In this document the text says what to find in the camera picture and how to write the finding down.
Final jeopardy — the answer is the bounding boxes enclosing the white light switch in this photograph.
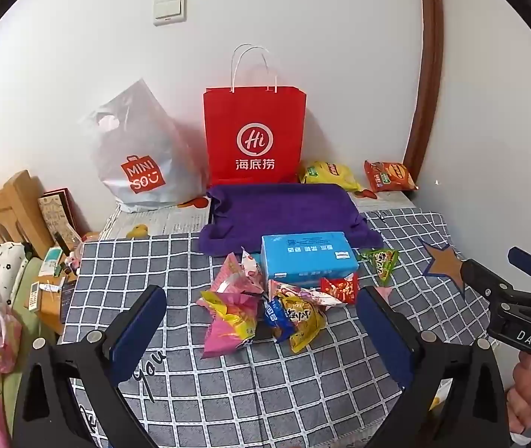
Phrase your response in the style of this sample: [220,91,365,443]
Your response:
[153,0,188,26]

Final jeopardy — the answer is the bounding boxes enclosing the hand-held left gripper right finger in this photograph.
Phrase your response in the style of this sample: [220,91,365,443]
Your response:
[355,286,513,448]

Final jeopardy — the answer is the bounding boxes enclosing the small red snack packet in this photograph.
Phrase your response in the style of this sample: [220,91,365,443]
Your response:
[320,273,359,305]

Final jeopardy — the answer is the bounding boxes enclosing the white red fruit snack packet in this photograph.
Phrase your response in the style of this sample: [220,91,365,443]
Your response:
[240,247,266,292]

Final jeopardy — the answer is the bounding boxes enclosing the blue tissue pack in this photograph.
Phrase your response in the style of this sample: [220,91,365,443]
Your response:
[260,231,360,287]

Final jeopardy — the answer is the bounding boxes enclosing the newsprint bed sheet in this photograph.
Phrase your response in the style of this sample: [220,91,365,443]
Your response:
[106,187,416,243]

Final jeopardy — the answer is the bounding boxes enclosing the brown wooden door frame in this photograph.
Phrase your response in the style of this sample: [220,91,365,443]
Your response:
[404,0,444,179]

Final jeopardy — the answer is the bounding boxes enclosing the grey plaid blanket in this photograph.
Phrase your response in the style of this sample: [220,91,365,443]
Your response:
[57,212,511,448]

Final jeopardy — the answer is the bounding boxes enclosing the red paper bag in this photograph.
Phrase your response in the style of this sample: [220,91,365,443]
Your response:
[202,44,308,187]

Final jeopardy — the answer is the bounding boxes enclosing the yellow chips bag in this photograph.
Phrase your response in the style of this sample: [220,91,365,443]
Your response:
[298,161,364,192]

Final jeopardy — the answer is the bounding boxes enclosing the green triangular snack packet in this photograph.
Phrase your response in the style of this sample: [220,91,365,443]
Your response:
[358,248,401,286]

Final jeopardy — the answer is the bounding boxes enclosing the cartoon bear snack packet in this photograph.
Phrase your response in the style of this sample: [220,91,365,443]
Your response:
[268,280,348,309]

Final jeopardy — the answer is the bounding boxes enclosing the orange chips bag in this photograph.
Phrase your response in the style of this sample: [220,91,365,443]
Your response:
[363,159,418,193]

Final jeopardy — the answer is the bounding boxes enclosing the purple towel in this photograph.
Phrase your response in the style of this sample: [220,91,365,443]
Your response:
[198,183,384,258]

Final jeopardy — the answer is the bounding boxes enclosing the white plastic bag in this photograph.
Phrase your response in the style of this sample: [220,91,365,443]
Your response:
[78,78,210,214]

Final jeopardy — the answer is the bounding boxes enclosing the pink and yellow snack packet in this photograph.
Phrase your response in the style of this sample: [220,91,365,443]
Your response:
[198,290,266,360]

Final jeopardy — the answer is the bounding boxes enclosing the blue snack packet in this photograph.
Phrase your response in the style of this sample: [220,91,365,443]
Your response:
[263,296,296,342]

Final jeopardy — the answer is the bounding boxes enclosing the patterned book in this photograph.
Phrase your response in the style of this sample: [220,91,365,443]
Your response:
[37,188,84,253]

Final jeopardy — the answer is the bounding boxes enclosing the wooden bedside table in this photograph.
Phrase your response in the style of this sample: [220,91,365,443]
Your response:
[36,243,81,337]

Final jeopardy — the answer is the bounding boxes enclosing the wooden headboard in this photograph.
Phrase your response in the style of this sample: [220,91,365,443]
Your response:
[0,170,53,259]

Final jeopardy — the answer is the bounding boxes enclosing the green bedding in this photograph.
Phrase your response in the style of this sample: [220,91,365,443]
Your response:
[1,256,44,430]

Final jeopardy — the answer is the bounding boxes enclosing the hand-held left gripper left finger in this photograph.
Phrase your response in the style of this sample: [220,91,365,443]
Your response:
[10,284,168,448]

